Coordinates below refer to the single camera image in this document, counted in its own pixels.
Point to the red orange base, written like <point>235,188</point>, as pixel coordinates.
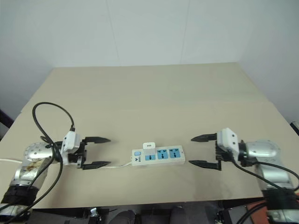
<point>254,211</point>

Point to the white charger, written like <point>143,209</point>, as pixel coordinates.
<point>148,149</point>

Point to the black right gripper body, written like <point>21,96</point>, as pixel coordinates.
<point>222,154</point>

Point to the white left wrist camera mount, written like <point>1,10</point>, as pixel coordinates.
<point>71,142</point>

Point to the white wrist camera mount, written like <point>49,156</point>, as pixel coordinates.
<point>71,142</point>
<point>227,139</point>

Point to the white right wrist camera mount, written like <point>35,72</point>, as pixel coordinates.
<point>227,139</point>

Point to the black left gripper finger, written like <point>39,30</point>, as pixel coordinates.
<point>97,165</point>
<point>97,140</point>

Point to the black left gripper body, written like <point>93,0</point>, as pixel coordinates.
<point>79,154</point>

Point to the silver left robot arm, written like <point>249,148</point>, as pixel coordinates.
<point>32,161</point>

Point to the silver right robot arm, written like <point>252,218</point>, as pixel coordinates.
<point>268,161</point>

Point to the white power strip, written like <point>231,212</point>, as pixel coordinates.
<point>158,155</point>

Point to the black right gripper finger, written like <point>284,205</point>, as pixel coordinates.
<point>204,137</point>
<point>205,164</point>

